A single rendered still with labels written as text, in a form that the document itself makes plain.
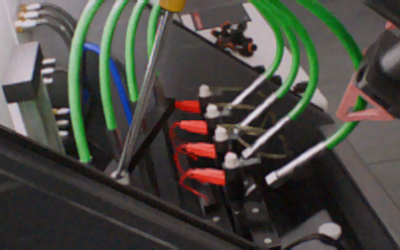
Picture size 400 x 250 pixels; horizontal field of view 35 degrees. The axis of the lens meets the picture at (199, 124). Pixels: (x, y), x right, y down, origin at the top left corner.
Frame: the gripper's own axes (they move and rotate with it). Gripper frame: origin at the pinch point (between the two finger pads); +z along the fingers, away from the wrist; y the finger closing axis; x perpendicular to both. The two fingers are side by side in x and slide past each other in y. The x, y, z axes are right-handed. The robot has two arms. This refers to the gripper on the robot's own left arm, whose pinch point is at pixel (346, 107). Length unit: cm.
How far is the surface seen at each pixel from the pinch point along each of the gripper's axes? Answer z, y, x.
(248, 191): 21.4, 3.9, -0.1
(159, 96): 34.2, -10.3, -18.5
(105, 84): 21.4, 4.0, -26.2
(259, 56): 54, -55, -4
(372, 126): 148, -166, 77
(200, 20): 75, -74, -20
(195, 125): 31.6, -8.0, -10.9
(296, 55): 14.9, -18.9, -5.4
